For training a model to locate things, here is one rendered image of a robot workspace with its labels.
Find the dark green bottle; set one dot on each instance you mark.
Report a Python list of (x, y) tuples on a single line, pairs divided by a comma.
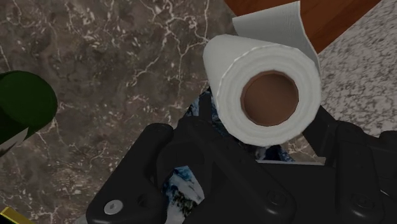
[(21, 99)]

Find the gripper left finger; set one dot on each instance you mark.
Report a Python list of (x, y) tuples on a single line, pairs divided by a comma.
[(133, 173)]

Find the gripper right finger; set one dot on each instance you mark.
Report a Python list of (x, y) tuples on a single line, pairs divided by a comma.
[(356, 173)]

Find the yellow flat object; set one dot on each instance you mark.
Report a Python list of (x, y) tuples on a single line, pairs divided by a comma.
[(11, 217)]

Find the white paper towel roll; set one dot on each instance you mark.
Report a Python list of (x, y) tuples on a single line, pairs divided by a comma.
[(229, 77)]

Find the blue white patterned robot stand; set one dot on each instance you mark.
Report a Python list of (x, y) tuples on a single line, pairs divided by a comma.
[(186, 189)]

